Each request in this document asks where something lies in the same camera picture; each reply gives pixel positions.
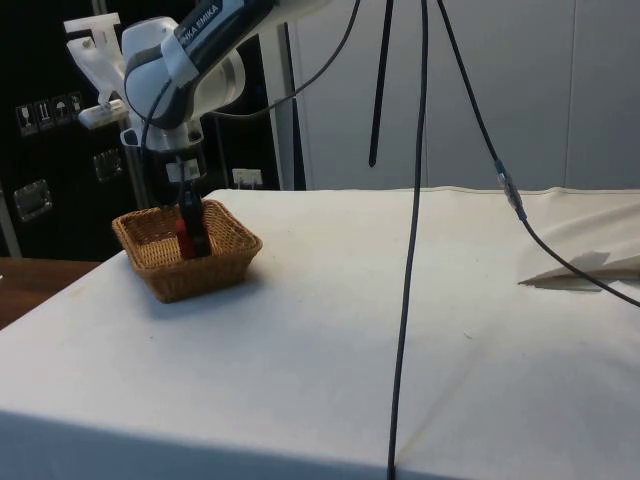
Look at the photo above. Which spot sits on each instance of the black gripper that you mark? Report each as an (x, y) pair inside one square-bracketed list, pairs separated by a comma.
[(170, 172)]

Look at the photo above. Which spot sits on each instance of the red cube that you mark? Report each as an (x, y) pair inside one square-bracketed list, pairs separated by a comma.
[(182, 240)]

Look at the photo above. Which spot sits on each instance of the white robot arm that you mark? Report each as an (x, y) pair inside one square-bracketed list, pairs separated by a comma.
[(150, 85)]

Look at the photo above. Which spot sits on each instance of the wicker basket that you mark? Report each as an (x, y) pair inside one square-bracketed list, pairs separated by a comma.
[(150, 270)]

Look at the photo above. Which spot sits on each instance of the black cabinet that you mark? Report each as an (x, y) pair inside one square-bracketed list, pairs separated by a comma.
[(50, 200)]

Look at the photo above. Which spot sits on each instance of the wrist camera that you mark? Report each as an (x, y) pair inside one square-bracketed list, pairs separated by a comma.
[(100, 116)]

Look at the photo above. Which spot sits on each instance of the white plastic bracket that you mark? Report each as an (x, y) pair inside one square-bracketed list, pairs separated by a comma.
[(100, 55)]

